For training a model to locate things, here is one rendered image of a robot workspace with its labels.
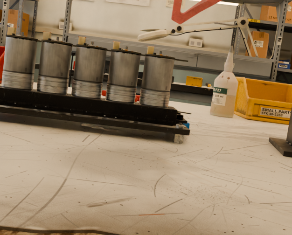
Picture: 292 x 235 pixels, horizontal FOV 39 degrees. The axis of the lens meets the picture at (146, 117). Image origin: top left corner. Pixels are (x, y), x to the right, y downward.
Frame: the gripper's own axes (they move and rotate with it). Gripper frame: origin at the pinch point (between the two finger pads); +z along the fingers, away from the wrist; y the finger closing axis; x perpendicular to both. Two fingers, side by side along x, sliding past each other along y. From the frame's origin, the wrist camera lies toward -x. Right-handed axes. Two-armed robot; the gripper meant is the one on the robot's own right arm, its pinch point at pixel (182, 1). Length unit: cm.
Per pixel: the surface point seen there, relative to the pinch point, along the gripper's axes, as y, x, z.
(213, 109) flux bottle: 7.9, 10.7, 8.2
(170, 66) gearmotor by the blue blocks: 26.3, -1.7, -5.5
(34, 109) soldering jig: 33.1, -9.6, -1.2
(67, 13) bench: -182, -33, 118
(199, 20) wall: -377, 81, 163
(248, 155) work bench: 33.1, 4.9, -6.3
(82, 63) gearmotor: 27.8, -8.1, -2.9
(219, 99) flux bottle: 7.4, 10.6, 6.5
